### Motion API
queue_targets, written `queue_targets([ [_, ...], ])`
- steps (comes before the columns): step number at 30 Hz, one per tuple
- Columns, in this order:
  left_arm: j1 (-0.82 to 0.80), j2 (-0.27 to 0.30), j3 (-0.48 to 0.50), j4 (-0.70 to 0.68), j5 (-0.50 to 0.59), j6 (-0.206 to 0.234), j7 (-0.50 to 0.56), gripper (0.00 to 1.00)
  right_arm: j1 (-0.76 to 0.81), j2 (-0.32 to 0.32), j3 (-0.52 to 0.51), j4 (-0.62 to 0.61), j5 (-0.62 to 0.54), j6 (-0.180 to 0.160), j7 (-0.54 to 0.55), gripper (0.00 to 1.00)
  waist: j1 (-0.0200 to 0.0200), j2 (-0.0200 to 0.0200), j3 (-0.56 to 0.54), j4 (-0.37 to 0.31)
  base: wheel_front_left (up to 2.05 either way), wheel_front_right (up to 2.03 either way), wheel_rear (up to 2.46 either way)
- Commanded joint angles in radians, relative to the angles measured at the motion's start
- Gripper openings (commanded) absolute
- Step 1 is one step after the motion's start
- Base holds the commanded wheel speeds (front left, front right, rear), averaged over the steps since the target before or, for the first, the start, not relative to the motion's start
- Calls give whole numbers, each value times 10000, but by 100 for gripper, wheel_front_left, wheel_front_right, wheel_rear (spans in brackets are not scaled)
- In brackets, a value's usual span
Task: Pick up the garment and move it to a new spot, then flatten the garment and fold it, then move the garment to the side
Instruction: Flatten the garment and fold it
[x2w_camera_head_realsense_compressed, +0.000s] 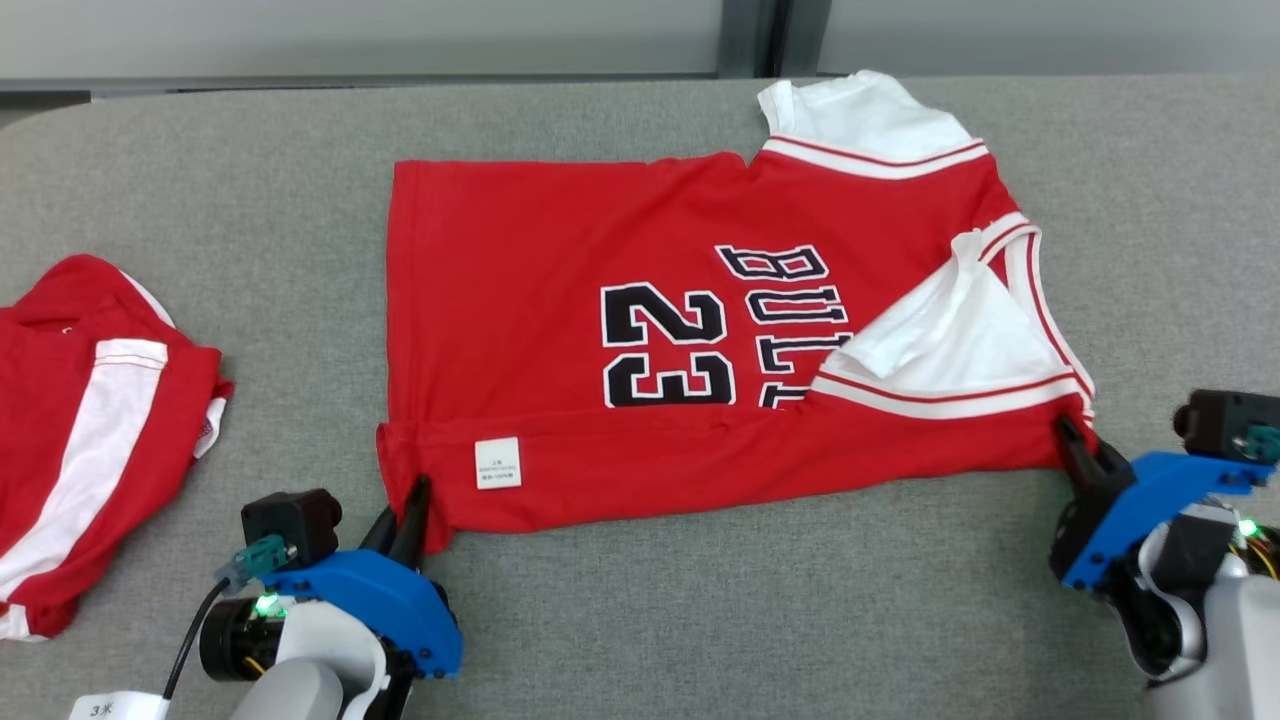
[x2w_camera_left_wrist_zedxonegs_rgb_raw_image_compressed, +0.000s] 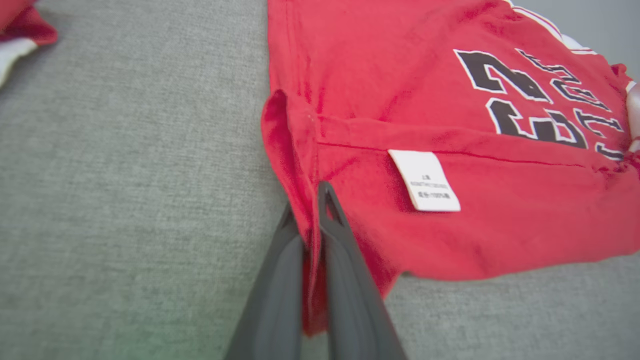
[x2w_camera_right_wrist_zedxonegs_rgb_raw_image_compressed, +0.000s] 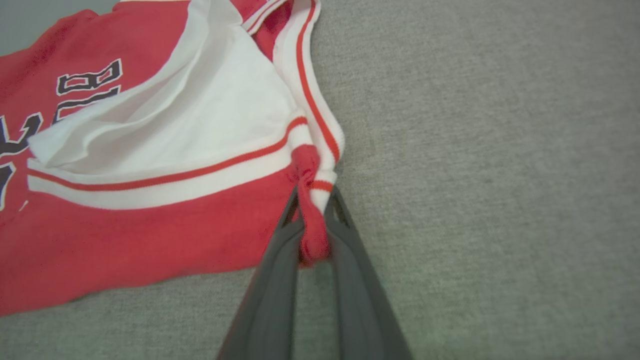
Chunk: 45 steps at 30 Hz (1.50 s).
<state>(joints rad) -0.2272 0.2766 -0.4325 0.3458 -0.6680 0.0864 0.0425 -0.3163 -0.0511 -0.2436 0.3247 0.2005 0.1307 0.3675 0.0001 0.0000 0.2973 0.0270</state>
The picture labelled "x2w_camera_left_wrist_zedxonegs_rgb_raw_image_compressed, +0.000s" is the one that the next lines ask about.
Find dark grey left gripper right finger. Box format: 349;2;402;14
317;180;409;360

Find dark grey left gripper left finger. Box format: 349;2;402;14
224;202;306;360

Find red basketball jersey number 23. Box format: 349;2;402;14
260;0;640;337

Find red shorts with white stripe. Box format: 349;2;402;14
0;0;59;89

